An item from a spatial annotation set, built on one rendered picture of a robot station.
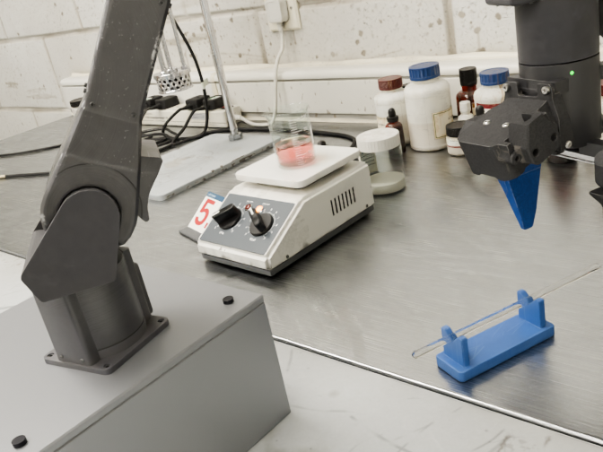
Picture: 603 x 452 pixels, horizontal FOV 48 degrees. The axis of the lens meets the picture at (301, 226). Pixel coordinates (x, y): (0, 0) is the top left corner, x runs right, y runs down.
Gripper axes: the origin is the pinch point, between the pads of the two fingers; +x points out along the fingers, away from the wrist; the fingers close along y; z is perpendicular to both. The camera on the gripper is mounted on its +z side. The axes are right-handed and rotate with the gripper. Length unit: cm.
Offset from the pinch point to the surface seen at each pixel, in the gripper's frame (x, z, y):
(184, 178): 9, 13, -71
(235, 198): 3.8, 15.4, -38.4
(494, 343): 9.2, 8.7, 0.3
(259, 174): 1.3, 12.1, -36.9
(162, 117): 8, 3, -120
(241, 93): 4, -11, -102
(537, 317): 8.3, 4.6, 0.9
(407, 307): 10.2, 9.6, -10.9
